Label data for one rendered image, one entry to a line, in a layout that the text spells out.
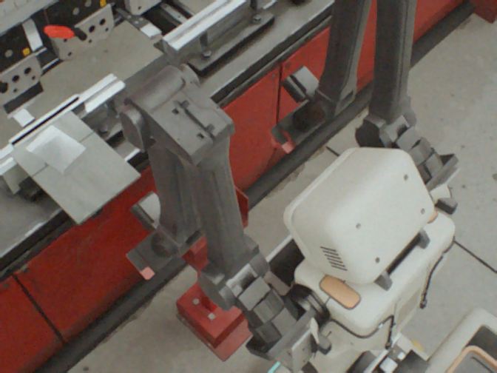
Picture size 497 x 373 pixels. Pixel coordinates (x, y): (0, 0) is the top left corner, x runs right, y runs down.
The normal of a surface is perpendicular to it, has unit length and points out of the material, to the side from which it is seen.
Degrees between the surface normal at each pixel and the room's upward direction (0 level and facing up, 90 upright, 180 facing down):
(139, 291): 1
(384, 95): 87
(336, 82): 80
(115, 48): 0
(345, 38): 90
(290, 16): 0
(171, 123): 13
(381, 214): 47
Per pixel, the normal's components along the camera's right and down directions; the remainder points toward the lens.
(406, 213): 0.54, 0.08
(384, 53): -0.73, 0.59
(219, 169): 0.72, 0.50
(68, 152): 0.00, -0.52
